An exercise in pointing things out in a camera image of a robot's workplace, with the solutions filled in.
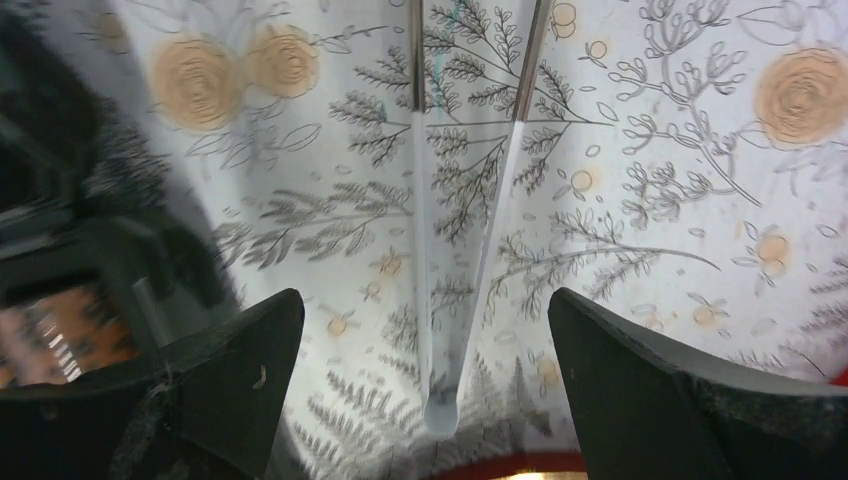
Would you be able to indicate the floral tablecloth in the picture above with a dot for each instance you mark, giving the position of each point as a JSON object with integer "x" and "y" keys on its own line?
{"x": 684, "y": 163}

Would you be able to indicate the round red tray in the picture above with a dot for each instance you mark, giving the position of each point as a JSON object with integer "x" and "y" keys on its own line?
{"x": 525, "y": 465}

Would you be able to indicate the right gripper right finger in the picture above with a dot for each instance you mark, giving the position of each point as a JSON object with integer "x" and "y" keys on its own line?
{"x": 646, "y": 406}

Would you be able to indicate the silver metal tongs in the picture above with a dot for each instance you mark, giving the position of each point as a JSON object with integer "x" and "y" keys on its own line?
{"x": 462, "y": 183}

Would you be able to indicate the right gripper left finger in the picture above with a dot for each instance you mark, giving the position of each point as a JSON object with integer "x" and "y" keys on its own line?
{"x": 204, "y": 407}

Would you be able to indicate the black poker chip case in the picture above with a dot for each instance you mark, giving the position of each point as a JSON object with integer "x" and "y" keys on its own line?
{"x": 94, "y": 270}

